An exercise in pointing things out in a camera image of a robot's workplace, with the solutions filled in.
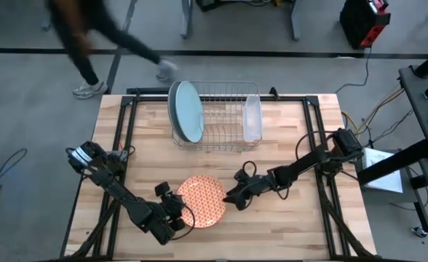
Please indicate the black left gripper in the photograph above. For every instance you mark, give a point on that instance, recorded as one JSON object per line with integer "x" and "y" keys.
{"x": 166, "y": 218}

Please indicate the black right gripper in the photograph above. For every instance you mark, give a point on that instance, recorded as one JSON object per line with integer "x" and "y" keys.
{"x": 259, "y": 185}

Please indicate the orange patterned round plate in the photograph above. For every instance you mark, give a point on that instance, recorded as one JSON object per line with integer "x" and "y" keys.
{"x": 205, "y": 200}

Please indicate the light blue round plate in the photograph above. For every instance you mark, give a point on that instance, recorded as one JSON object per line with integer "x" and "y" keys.
{"x": 189, "y": 111}

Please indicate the grey round plate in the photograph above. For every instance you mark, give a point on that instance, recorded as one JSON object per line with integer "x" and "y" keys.
{"x": 171, "y": 109}

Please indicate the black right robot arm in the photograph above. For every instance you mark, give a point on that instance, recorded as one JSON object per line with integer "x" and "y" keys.
{"x": 308, "y": 163}

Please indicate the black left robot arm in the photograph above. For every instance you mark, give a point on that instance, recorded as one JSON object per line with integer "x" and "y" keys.
{"x": 108, "y": 182}

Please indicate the clear plastic cutlery holder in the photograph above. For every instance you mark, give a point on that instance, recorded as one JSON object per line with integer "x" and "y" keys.
{"x": 252, "y": 118}

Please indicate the white paper sheet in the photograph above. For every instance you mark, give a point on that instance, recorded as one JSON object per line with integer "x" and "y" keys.
{"x": 383, "y": 174}

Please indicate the black slanted support beam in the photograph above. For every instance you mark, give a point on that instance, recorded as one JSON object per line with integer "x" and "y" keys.
{"x": 396, "y": 162}

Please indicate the small caster wheel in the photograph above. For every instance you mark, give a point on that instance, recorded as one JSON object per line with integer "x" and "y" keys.
{"x": 419, "y": 231}

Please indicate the grey desk leg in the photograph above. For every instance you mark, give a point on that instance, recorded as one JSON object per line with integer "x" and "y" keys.
{"x": 186, "y": 18}
{"x": 296, "y": 20}
{"x": 47, "y": 25}

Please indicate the grey side table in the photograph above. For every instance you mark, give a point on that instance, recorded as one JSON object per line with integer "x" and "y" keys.
{"x": 418, "y": 105}

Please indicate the person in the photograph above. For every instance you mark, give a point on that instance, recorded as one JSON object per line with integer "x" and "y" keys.
{"x": 79, "y": 36}

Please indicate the red and black machine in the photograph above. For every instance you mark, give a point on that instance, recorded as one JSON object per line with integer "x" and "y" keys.
{"x": 359, "y": 22}

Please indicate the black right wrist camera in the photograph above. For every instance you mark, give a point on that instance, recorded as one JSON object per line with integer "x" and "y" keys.
{"x": 240, "y": 176}

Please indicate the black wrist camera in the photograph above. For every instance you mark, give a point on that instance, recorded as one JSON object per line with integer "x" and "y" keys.
{"x": 162, "y": 189}
{"x": 240, "y": 176}

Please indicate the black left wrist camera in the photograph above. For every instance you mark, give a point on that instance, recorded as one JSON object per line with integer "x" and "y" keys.
{"x": 162, "y": 189}

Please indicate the black aluminium table frame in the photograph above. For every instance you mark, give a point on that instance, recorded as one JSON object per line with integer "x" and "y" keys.
{"x": 152, "y": 97}

